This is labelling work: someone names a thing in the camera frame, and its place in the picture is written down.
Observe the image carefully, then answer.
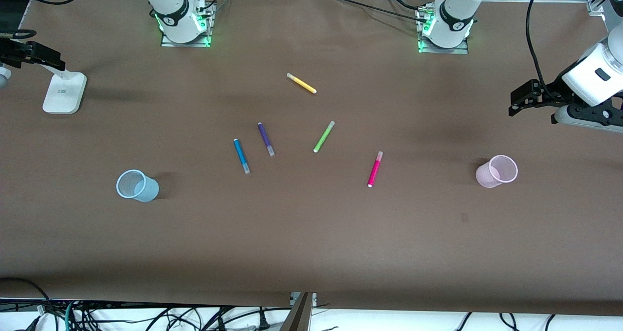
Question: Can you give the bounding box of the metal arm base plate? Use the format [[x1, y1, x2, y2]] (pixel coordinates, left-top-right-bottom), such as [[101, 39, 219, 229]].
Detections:
[[416, 7, 470, 55], [160, 0, 216, 48]]

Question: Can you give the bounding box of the green marker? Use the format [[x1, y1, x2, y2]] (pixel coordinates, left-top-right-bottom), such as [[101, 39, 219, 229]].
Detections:
[[313, 121, 336, 153]]

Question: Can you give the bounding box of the purple marker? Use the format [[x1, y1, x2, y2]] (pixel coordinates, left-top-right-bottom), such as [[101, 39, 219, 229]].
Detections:
[[257, 122, 275, 157]]

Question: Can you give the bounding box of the translucent blue cup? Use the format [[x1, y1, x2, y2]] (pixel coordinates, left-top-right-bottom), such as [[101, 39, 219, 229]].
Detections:
[[116, 169, 160, 203]]

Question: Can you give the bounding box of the translucent pink cup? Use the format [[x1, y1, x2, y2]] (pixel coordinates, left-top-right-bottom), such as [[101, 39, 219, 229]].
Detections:
[[476, 155, 518, 189]]

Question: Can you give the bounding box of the blue marker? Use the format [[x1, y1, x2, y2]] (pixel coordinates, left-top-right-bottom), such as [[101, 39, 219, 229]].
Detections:
[[233, 139, 251, 175]]

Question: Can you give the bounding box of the pink marker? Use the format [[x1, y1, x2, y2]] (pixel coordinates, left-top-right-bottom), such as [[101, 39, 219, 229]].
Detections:
[[367, 151, 384, 188]]

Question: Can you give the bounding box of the teal cable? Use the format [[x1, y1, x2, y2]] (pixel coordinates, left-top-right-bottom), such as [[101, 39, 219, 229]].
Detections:
[[62, 299, 78, 331]]

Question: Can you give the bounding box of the black cable on table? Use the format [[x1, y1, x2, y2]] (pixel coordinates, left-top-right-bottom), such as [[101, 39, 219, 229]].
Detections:
[[331, 0, 425, 21]]

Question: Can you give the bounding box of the table leg beam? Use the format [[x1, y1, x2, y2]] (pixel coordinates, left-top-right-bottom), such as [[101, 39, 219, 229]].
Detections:
[[278, 292, 314, 331]]

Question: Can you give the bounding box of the yellow marker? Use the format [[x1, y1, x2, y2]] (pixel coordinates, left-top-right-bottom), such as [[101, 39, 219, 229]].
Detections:
[[286, 73, 317, 94]]

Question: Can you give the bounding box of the white stand with flat base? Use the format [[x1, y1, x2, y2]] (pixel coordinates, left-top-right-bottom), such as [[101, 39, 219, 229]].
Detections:
[[41, 64, 88, 115]]

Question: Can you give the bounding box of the black cable to gripper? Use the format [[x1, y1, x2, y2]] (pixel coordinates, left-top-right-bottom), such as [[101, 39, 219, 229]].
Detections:
[[525, 0, 553, 91]]

